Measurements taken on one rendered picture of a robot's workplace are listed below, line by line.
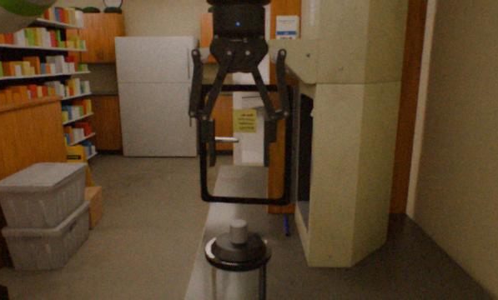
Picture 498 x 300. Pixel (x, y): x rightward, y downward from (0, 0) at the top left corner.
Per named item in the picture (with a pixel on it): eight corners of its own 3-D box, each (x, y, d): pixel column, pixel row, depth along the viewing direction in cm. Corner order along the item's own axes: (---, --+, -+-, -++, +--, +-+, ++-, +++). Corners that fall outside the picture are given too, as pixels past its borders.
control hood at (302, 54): (299, 77, 120) (299, 44, 118) (316, 83, 89) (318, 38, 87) (262, 77, 121) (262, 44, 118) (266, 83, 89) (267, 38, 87)
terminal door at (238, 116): (290, 206, 129) (294, 84, 120) (200, 202, 133) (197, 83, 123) (290, 205, 130) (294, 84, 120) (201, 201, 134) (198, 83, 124)
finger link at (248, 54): (241, 52, 58) (249, 47, 57) (270, 120, 60) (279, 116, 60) (240, 51, 54) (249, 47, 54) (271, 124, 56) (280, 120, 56)
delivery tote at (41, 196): (92, 200, 322) (88, 162, 314) (57, 231, 264) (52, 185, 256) (42, 199, 322) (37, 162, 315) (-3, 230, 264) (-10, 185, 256)
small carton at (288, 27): (298, 42, 100) (299, 17, 99) (296, 41, 96) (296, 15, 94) (279, 42, 102) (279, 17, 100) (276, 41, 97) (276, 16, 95)
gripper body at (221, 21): (268, 9, 58) (267, 72, 60) (211, 9, 58) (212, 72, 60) (270, 2, 50) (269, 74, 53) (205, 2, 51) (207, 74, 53)
